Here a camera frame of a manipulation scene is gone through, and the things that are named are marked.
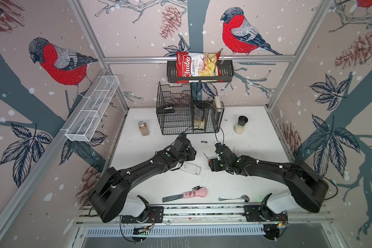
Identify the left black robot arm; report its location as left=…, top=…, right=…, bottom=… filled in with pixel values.
left=88, top=132, right=196, bottom=223

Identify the pink handled knife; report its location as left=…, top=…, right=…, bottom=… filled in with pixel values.
left=162, top=187, right=208, bottom=203

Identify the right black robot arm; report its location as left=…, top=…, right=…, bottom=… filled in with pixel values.
left=208, top=143, right=329, bottom=213

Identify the black wall shelf basket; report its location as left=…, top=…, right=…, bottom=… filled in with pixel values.
left=167, top=60, right=234, bottom=83

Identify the white remote control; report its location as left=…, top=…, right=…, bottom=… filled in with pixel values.
left=180, top=162, right=202, bottom=175

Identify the white wire wall shelf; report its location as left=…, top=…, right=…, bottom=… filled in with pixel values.
left=65, top=75, right=119, bottom=142

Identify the red cassava chips bag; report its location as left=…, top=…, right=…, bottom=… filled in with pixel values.
left=176, top=52, right=221, bottom=78

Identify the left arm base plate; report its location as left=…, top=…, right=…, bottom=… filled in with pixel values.
left=121, top=206, right=164, bottom=224

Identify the black stapler in basket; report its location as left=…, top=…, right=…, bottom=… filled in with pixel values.
left=157, top=104, right=175, bottom=114

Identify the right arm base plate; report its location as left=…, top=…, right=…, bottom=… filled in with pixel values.
left=243, top=205, right=288, bottom=223

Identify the black wire basket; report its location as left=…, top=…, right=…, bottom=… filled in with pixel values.
left=156, top=83, right=224, bottom=135

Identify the metal spoon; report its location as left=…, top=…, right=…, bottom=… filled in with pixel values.
left=218, top=195, right=250, bottom=203

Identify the black lid shaker jar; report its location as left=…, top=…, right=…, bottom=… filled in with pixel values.
left=234, top=116, right=248, bottom=134

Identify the brown spice jar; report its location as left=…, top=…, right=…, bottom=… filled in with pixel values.
left=138, top=121, right=149, bottom=136

